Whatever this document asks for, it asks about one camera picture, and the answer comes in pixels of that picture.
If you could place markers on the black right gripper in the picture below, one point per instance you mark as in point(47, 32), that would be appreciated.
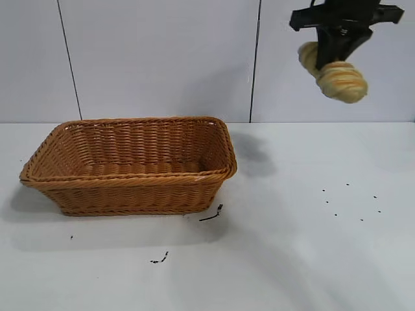
point(350, 14)

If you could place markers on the long twisted striped bread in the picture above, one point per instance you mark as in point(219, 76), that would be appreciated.
point(343, 81)

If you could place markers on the brown woven wicker basket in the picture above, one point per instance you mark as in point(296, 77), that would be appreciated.
point(129, 194)

